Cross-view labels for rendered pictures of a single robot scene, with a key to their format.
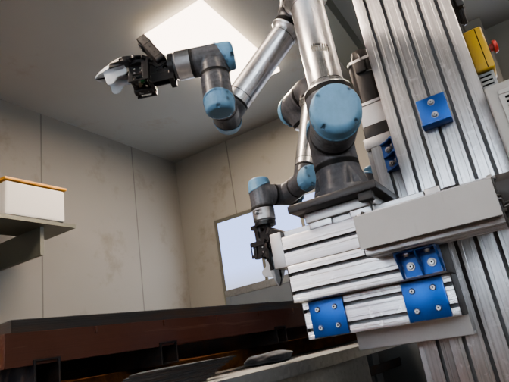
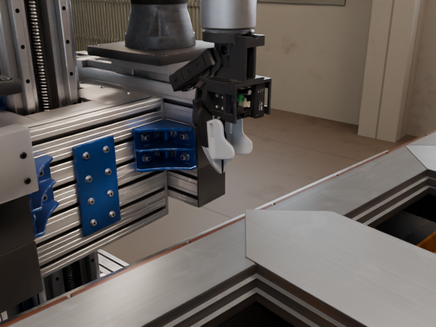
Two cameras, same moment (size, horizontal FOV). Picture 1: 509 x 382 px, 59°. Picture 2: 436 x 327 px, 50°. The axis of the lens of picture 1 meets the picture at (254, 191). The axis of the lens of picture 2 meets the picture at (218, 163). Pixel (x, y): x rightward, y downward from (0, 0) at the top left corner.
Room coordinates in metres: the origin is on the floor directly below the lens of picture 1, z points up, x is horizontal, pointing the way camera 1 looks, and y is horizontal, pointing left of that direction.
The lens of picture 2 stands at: (2.10, 0.09, 1.18)
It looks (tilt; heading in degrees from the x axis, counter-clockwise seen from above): 22 degrees down; 191
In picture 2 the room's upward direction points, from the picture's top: straight up
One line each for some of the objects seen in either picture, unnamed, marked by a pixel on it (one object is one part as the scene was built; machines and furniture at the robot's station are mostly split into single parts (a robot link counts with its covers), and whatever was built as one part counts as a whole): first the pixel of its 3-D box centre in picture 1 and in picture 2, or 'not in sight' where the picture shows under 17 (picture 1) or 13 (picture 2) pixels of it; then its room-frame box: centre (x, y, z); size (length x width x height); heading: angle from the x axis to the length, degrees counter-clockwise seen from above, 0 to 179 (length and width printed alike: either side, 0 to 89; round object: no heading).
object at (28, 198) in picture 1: (21, 208); not in sight; (3.25, 1.80, 2.00); 0.52 x 0.43 x 0.29; 151
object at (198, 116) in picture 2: not in sight; (207, 116); (1.45, -0.05, 0.99); 0.05 x 0.02 x 0.09; 143
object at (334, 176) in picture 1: (340, 183); (159, 20); (1.10, -0.22, 1.09); 0.15 x 0.15 x 0.10
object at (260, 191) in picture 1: (260, 194); not in sight; (1.45, -0.02, 1.21); 0.09 x 0.08 x 0.11; 118
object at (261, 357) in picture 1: (270, 356); not in sight; (1.32, 0.03, 0.69); 0.20 x 0.10 x 0.03; 154
